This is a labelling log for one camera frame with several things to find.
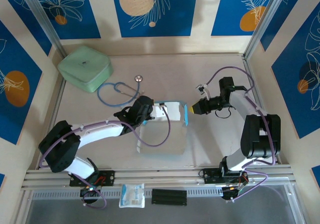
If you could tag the teal white paper box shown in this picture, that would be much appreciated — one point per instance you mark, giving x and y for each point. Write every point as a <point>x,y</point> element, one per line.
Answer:
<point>160,134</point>

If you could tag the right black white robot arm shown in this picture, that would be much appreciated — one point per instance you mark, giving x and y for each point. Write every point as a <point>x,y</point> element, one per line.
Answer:
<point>260,136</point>

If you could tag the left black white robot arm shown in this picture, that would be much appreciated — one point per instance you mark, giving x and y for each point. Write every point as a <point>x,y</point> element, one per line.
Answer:
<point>100,133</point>

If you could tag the blue stethoscope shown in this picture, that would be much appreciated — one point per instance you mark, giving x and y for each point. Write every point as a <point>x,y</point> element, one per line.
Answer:
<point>138,78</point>

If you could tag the green zip pouch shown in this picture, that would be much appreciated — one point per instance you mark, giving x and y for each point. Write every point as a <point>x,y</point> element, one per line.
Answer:
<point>82,64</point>

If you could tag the white gauze packet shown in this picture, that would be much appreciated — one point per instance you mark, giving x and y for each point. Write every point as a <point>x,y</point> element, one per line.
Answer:
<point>132,195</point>

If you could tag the small black circuit board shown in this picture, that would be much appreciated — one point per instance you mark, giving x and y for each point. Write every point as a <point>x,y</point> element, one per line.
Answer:
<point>232,192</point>
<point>90,192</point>

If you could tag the black rectangular block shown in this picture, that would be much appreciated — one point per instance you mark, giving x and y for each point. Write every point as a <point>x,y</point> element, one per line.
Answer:
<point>169,197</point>

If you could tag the grey metal sheet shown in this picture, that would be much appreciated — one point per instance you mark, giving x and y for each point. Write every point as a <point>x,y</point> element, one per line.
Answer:
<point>225,211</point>

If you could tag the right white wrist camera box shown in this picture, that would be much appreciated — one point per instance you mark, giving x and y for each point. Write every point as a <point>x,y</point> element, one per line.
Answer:
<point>202,89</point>

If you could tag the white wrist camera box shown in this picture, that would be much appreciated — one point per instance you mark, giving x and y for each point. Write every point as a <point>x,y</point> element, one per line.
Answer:
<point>202,89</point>
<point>157,111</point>

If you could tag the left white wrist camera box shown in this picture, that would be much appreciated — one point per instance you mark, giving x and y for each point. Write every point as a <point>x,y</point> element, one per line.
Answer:
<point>157,111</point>

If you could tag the aluminium side rail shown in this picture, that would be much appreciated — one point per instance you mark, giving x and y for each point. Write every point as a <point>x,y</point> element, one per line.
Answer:
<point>58,101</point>
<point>252,79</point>

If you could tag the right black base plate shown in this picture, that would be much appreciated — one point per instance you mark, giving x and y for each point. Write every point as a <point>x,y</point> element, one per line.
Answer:
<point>210,176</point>

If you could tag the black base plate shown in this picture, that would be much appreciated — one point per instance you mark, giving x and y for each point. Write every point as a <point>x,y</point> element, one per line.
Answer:
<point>210,176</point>
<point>108,177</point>

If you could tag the aluminium cross rail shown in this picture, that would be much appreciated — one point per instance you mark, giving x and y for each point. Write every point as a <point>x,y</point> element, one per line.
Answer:
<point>162,177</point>

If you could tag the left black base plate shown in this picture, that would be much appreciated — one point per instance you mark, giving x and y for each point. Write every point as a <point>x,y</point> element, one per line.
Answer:
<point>108,177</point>

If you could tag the aluminium corner post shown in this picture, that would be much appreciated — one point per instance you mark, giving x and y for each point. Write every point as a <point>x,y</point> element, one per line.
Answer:
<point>42,17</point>
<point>267,17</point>

